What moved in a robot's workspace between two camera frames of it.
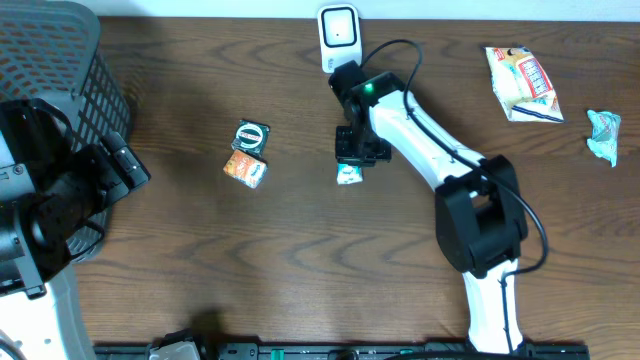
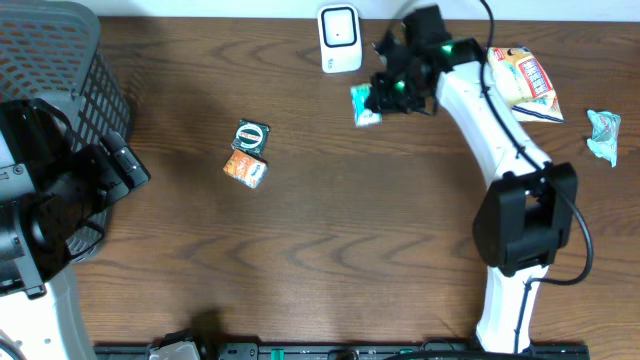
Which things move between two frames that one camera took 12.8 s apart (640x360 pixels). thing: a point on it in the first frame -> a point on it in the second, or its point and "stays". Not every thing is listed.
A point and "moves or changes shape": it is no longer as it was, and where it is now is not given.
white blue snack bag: [522, 86] stays
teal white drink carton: [347, 174] moves or changes shape
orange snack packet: [245, 168] stays
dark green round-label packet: [252, 138] stays
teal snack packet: [606, 128] stays
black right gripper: [343, 153] -> [380, 100]
